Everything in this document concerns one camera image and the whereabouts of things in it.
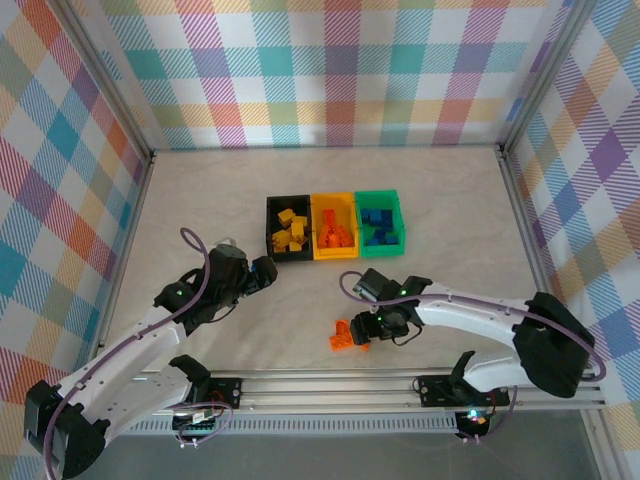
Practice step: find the controller board green terminal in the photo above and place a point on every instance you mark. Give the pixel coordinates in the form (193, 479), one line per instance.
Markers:
(197, 425)

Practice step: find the black plastic bin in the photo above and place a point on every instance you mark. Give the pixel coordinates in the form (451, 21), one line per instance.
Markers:
(290, 256)

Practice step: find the long aluminium base rail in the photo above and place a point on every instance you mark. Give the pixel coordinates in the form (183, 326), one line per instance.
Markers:
(325, 390)

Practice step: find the controller board with led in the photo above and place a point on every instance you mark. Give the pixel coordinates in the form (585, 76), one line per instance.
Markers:
(472, 420)

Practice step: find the aluminium side floor rail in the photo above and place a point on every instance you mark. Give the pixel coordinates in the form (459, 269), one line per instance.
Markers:
(125, 250)
(525, 225)

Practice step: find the small orange lego brick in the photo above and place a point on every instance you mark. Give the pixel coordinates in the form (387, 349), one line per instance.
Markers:
(343, 327)

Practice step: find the long orange lego brick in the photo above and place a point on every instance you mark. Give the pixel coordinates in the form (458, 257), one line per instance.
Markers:
(342, 342)

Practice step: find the aluminium upright post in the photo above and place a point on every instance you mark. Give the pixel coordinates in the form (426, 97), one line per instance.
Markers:
(545, 80)
(105, 80)

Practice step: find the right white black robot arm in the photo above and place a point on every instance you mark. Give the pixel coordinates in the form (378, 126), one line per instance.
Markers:
(475, 315)

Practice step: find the yellow plastic bin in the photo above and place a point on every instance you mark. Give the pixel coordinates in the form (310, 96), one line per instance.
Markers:
(335, 254)

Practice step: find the green plastic bin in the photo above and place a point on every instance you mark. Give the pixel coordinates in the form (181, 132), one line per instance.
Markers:
(382, 251)

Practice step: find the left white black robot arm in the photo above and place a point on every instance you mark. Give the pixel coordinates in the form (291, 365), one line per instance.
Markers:
(125, 350)

